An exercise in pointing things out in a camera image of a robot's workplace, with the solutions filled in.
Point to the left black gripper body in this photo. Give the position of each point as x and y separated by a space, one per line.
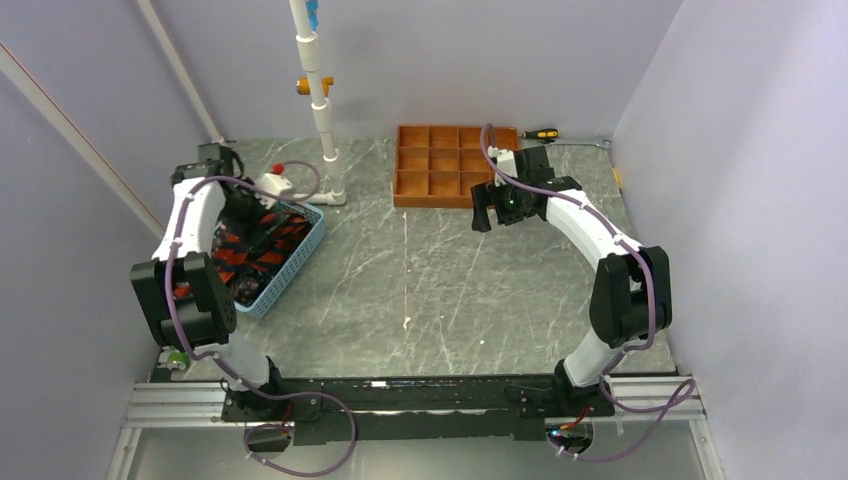
242 211

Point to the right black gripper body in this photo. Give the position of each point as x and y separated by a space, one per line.
510 205

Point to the brown compartment tray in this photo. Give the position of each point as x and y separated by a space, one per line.
437 165

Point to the orange navy striped tie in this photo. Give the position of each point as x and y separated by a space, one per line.
247 269

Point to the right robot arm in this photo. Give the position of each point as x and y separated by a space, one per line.
630 299

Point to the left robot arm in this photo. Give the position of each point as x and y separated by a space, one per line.
184 300

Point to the orange black screwdriver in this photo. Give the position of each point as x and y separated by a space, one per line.
545 135

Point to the blue plastic basket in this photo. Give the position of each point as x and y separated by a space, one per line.
281 280

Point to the silver wrench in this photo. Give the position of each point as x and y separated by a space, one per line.
603 144

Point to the green white pipe fitting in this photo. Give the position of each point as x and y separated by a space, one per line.
173 360

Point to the white pvc pipe stand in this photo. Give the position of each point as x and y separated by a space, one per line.
307 39

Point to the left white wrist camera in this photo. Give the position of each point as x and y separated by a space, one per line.
276 185

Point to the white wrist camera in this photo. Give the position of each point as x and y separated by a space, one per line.
276 185
504 161

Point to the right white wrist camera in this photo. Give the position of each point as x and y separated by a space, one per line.
504 161

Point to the white corner pipe frame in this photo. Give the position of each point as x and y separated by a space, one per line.
180 70

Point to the white diagonal wall pipe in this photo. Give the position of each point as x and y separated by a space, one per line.
44 103

